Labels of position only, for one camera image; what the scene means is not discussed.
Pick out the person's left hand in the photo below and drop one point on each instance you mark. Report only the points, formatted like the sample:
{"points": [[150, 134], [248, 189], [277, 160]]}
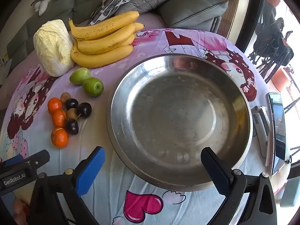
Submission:
{"points": [[20, 212]]}

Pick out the dark window frame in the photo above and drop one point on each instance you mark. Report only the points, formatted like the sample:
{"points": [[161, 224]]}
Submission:
{"points": [[250, 16]]}

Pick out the black white patterned pillow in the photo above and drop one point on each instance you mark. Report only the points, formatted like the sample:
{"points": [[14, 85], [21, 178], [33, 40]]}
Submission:
{"points": [[112, 2]]}

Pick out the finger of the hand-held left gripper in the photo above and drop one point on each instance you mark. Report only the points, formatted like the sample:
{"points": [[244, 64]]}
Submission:
{"points": [[39, 158], [14, 160]]}

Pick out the yellow banana bunch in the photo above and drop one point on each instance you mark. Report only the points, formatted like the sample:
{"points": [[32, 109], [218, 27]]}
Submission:
{"points": [[100, 42]]}

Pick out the white folding phone stand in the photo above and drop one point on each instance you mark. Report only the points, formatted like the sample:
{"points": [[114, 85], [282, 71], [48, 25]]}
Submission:
{"points": [[261, 126]]}

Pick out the black folded stroller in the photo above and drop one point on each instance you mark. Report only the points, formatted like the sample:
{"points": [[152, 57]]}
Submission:
{"points": [[269, 39]]}

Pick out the large steel bowl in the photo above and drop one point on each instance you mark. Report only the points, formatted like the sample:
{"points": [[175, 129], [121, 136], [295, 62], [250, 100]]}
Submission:
{"points": [[164, 110]]}

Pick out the grey leather sofa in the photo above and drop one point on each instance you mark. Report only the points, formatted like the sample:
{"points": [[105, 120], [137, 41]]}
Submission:
{"points": [[58, 7]]}

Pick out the green jujube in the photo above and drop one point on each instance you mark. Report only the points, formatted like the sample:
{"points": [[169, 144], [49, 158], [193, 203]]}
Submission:
{"points": [[79, 75], [93, 86]]}

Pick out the smartphone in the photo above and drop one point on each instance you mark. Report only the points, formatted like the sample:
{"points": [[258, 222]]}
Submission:
{"points": [[279, 133]]}

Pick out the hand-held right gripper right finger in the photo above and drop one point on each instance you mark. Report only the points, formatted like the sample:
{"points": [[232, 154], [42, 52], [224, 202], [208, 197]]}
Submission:
{"points": [[215, 171]]}

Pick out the grey leather armrest cushion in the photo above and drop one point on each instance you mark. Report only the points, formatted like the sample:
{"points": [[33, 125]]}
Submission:
{"points": [[192, 9]]}

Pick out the napa cabbage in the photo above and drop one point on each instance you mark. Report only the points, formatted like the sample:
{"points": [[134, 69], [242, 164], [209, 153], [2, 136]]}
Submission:
{"points": [[52, 46]]}

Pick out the orange tangerine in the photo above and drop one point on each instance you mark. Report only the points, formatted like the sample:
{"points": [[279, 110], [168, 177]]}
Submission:
{"points": [[58, 119], [59, 137], [55, 105]]}

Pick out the orange flower pot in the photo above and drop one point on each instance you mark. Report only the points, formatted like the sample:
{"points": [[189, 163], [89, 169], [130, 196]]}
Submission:
{"points": [[281, 78]]}

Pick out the small brown longan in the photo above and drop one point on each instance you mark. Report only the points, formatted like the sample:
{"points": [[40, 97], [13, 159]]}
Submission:
{"points": [[71, 113], [65, 96]]}

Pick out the dark red cherry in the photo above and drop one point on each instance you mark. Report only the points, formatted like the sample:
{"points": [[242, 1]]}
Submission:
{"points": [[71, 127], [71, 103], [84, 109]]}

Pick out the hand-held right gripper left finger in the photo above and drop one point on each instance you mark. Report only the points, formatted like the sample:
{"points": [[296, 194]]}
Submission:
{"points": [[91, 168]]}

